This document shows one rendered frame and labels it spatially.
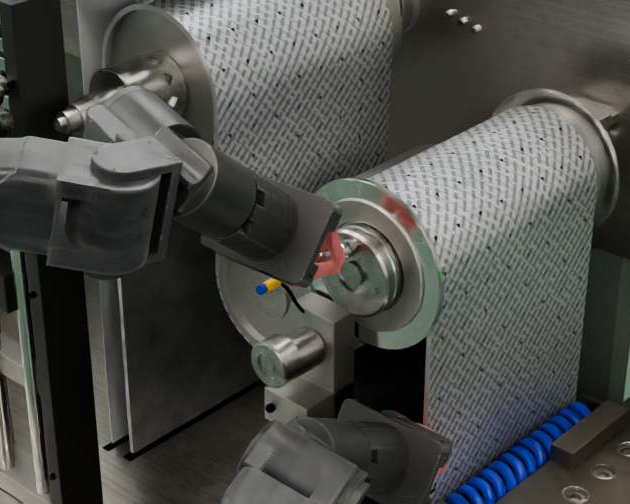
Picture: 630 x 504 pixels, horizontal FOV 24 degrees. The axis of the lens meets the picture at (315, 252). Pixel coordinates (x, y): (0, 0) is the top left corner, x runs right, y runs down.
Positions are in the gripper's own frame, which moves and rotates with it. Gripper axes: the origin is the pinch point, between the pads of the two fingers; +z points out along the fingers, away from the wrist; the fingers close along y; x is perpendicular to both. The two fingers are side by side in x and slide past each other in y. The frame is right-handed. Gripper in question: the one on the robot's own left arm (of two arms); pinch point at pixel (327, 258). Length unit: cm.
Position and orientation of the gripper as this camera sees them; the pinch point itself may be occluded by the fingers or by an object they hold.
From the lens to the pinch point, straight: 114.4
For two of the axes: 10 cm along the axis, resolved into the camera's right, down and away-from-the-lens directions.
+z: 5.1, 2.9, 8.1
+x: 4.1, -9.1, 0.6
